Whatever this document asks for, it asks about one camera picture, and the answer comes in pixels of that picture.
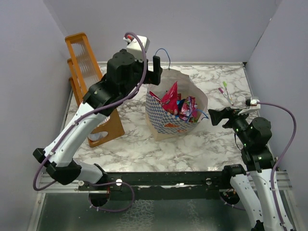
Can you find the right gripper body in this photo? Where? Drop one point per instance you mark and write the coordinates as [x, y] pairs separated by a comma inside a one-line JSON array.
[[236, 120]]

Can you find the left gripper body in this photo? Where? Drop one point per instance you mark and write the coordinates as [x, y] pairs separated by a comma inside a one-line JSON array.
[[151, 78]]

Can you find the purple berries candy bag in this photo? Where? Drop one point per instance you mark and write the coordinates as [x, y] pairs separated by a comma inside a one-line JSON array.
[[188, 112]]

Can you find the red chips bag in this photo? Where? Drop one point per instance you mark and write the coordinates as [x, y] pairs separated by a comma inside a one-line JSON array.
[[169, 100]]

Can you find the blue checkered paper bag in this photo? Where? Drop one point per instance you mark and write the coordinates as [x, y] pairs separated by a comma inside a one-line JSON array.
[[161, 123]]

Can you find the blue cookie snack pack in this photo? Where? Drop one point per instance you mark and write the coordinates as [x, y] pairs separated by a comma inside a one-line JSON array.
[[180, 104]]

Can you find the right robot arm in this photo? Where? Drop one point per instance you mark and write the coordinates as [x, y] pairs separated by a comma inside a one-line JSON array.
[[257, 186]]

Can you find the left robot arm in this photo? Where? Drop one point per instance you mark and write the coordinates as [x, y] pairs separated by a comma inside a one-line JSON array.
[[122, 80]]

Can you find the purple marker pen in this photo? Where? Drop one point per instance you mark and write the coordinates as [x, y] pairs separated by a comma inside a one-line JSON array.
[[225, 96]]

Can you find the green marker pen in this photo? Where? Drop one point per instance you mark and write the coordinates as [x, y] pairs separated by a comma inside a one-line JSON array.
[[226, 89]]

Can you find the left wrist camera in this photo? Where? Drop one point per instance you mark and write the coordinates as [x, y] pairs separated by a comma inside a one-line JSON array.
[[134, 48]]

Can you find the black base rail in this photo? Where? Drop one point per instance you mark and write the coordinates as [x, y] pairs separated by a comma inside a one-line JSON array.
[[165, 185]]

